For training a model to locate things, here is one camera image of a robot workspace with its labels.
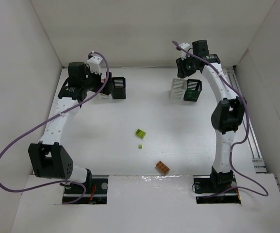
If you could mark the orange lego plate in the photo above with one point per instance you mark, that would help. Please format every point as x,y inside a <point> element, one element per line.
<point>162,167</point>

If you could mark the white slotted bin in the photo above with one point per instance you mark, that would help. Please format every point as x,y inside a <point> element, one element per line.
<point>104,97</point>
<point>178,88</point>

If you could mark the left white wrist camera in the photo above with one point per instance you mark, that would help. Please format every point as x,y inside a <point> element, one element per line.
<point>93,63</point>

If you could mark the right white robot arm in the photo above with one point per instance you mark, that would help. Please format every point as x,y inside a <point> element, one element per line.
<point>226,117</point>

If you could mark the left white slotted bin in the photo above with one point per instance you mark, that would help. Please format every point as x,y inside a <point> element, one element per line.
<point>104,97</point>

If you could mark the left black slotted bin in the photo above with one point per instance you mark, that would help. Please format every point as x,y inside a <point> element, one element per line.
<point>119,88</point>

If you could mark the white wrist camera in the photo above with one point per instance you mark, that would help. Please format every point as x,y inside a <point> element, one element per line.
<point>185,49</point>
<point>93,63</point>

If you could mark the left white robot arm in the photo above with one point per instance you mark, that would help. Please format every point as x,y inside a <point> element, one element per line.
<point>48,157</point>

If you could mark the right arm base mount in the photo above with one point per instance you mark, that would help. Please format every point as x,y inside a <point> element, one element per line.
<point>207,194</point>

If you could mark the aluminium rail right side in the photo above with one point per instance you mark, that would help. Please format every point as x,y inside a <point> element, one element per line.
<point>256,156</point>

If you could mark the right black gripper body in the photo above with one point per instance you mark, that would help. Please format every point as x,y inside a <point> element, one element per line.
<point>180,68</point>

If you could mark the lime green lego lower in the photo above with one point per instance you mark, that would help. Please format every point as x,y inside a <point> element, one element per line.
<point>140,133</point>

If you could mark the right white slotted bin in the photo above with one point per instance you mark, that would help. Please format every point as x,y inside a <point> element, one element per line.
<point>178,88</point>

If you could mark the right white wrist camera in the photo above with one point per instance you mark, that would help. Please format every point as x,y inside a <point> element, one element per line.
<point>185,49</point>

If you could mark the black slotted bin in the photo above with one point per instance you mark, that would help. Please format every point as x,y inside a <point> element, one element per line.
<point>193,90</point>
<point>119,88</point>

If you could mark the right black slotted bin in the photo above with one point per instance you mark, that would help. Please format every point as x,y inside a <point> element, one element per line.
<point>193,90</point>

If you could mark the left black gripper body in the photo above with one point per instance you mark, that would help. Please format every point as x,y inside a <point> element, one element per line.
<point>108,83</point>

